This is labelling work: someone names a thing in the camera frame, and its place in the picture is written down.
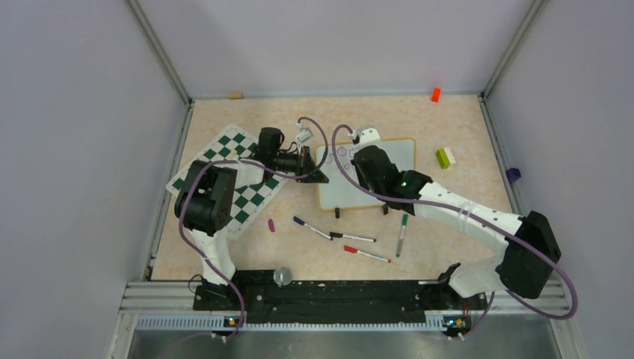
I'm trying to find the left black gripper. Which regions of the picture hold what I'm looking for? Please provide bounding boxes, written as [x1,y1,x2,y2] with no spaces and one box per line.
[273,146,328,184]

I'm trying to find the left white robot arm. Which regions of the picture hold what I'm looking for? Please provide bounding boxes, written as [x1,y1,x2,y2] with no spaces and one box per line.
[174,127,329,309]

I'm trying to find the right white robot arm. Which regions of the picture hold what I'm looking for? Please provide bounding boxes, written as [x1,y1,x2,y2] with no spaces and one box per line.
[351,145,561,308]

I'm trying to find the yellow-framed whiteboard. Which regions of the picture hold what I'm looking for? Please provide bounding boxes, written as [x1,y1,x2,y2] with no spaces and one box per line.
[318,138,416,211]

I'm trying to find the blue capped marker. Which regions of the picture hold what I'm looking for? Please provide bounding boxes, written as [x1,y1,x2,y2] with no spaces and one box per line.
[293,216,333,241]

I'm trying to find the green capped marker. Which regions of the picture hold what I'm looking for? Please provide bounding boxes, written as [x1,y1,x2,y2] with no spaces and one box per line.
[396,213,409,257]

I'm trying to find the green white toy block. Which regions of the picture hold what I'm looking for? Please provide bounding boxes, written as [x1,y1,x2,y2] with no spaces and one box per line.
[436,147,457,169]

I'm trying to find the black capped marker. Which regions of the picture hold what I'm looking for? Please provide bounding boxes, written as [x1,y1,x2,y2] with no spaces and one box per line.
[329,232,377,243]

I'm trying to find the green white chess mat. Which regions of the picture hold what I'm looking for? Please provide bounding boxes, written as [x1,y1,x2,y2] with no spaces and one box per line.
[194,125,287,239]

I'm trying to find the red capped marker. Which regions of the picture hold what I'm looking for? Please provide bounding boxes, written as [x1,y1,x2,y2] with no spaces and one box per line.
[343,245,392,263]

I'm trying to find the orange toy block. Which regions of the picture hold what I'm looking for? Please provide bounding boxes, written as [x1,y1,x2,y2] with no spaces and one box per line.
[431,88,442,103]

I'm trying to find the purple toy block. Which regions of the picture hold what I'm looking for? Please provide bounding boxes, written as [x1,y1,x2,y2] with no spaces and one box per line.
[505,168,522,183]

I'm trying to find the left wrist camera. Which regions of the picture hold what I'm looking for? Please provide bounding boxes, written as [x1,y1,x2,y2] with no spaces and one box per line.
[295,127,313,147]

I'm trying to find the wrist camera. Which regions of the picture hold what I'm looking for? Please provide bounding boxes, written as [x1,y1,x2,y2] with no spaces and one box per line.
[295,127,313,147]
[357,126,381,146]

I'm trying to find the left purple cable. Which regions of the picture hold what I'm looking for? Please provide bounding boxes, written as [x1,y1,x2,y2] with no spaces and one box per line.
[177,117,330,343]

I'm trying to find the purple cable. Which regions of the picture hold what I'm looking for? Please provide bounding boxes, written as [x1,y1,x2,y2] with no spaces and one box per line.
[177,117,330,343]
[330,123,579,340]

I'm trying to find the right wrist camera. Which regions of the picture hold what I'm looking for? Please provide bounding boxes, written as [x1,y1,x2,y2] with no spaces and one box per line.
[357,126,381,146]

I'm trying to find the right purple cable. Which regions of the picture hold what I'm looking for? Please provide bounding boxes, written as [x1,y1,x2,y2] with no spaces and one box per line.
[330,123,579,340]

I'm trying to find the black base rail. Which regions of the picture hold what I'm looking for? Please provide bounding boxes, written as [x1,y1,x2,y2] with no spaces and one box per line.
[193,270,487,325]

